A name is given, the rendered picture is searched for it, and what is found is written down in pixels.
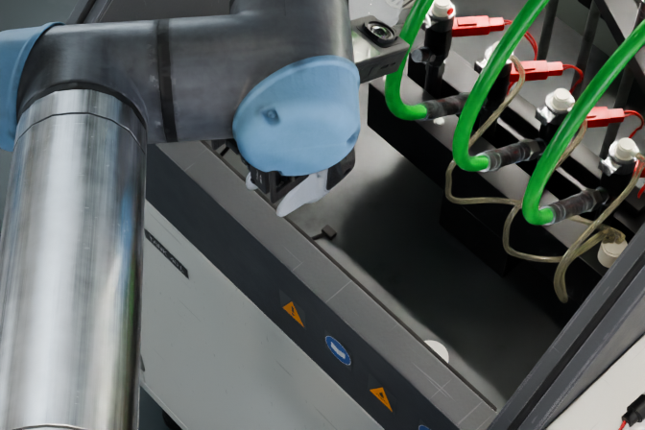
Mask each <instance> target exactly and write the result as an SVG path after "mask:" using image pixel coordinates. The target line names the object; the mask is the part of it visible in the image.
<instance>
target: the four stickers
mask: <svg viewBox="0 0 645 430"><path fill-rule="evenodd" d="M279 295H280V304H281V308H282V309H283V310H285V311H286V312H287V313H288V314H289V315H290V316H291V317H292V318H293V319H294V320H295V321H296V322H297V323H299V324H300V325H301V326H302V327H303V328H304V329H305V330H306V325H305V313H304V311H303V310H302V309H301V308H300V307H299V306H298V305H297V304H295V303H294V302H293V301H292V300H291V299H290V298H289V297H288V296H287V295H286V294H284V293H283V292H282V291H281V290H280V289H279ZM324 338H325V347H326V348H327V349H328V350H329V351H330V352H331V353H332V354H333V355H334V356H335V357H336V358H338V359H339V360H340V361H341V362H342V363H343V364H344V365H345V366H346V367H347V368H348V369H349V370H350V371H351V353H350V352H349V351H348V350H347V349H345V348H344V347H343V346H342V345H341V344H340V343H339V342H338V341H337V340H336V339H335V338H334V337H333V336H332V335H330V334H329V333H328V332H327V331H326V330H324ZM368 390H369V391H370V392H371V393H372V394H373V395H374V396H375V397H376V398H377V399H378V400H379V401H380V402H381V403H382V404H383V405H384V406H386V407H387V408H388V409H389V410H390V411H391V412H392V413H393V414H394V412H395V404H396V398H395V397H394V396H393V395H392V394H390V393H389V392H388V391H387V390H386V389H385V388H384V387H383V386H382V385H381V384H380V383H379V382H378V381H377V380H376V379H375V378H374V377H373V376H372V375H371V374H370V373H369V382H368ZM418 430H431V429H430V428H429V427H428V426H427V425H426V424H425V423H424V422H423V421H422V420H421V419H420V420H419V424H418Z"/></svg>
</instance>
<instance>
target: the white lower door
mask: <svg viewBox="0 0 645 430"><path fill-rule="evenodd" d="M140 368H141V369H142V370H143V374H144V378H145V382H146V385H147V386H148V387H149V388H150V389H151V390H152V391H153V393H154V394H155V395H156V396H157V397H158V398H159V399H160V400H161V401H162V402H163V403H164V404H165V405H166V406H167V407H168V408H169V409H170V410H171V411H172V412H173V414H174V415H175V416H176V417H177V418H178V419H179V420H180V421H181V422H182V423H183V424H184V425H185V426H186V427H187V428H188V429H189V430H385V429H384V428H383V427H382V426H381V425H380V424H379V423H377V422H376V421H375V420H374V419H373V418H372V417H371V416H370V415H369V414H368V413H367V412H366V411H365V410H364V409H363V408H362V407H361V406H360V405H359V404H358V403H357V402H356V401H355V400H354V399H353V398H351V397H350V396H349V395H348V394H347V393H346V392H345V391H344V390H343V389H342V388H341V387H340V386H339V385H338V384H337V383H336V382H335V381H334V380H333V379H332V378H331V377H330V376H329V375H328V374H327V373H326V372H324V371H323V370H322V369H321V368H320V367H319V366H318V365H317V364H316V363H315V362H314V361H313V360H312V359H311V358H310V357H309V356H308V355H307V354H306V353H305V352H304V351H303V350H302V349H301V348H300V347H299V346H297V345H296V344H295V343H294V342H293V341H292V340H291V339H290V338H289V337H288V336H287V335H286V334H285V333H284V332H283V331H282V330H281V329H280V328H279V327H278V326H277V325H276V324H275V323H274V322H273V321H271V320H270V319H269V318H268V317H267V316H266V315H265V314H264V313H263V312H262V311H261V310H260V309H259V308H258V307H257V306H256V305H255V304H254V303H253V302H252V301H251V300H250V299H249V298H248V297H247V296H245V295H244V294H243V293H242V292H241V291H240V290H239V289H238V288H237V287H236V286H235V285H234V284H233V283H232V282H231V281H230V280H229V279H228V278H227V277H226V276H225V275H224V274H223V273H222V272H221V271H220V270H218V269H217V268H216V267H215V266H214V265H213V264H212V263H211V262H210V261H209V260H208V259H207V258H206V257H205V256H204V255H203V254H202V253H201V252H200V251H199V250H198V249H197V248H196V247H195V246H194V245H193V244H191V243H190V242H189V241H188V240H187V239H186V238H185V237H184V236H183V235H182V234H181V233H180V232H179V231H178V230H177V229H176V228H175V227H174V226H173V225H172V224H171V223H170V222H169V221H168V220H167V219H166V218H164V217H163V216H162V215H161V214H160V213H159V212H158V211H157V210H156V209H155V208H154V207H153V206H152V205H151V204H150V203H149V202H148V201H147V200H146V199H145V224H144V257H143V291H142V324H141V358H140Z"/></svg>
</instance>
